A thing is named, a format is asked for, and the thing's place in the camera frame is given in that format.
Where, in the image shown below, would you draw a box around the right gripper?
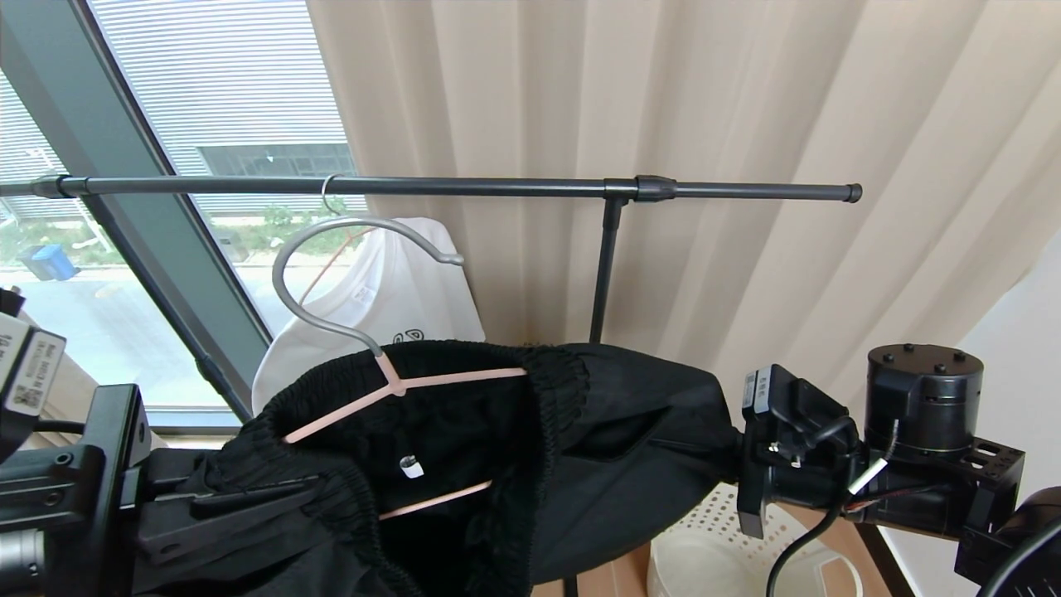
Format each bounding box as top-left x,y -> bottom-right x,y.
735,431 -> 873,541

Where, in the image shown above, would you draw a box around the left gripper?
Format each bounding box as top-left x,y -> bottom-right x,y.
0,383 -> 326,597

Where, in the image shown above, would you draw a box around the black shorts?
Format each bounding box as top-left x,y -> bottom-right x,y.
133,338 -> 744,597

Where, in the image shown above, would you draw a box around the pink clothes hanger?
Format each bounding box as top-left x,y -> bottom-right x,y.
271,216 -> 530,522
297,173 -> 371,306

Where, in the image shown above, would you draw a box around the white printed T-shirt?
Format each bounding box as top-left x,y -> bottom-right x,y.
251,217 -> 487,415

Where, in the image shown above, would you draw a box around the white laundry basket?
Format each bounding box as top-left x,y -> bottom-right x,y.
647,481 -> 867,597

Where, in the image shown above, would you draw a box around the black clothes rack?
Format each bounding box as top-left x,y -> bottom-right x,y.
0,173 -> 864,424

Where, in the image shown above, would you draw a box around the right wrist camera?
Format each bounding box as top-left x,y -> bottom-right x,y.
740,363 -> 863,465

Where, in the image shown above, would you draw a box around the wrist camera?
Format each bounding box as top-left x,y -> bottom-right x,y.
0,286 -> 69,461
740,363 -> 863,465

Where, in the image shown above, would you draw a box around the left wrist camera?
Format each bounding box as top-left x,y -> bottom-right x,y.
0,286 -> 69,461

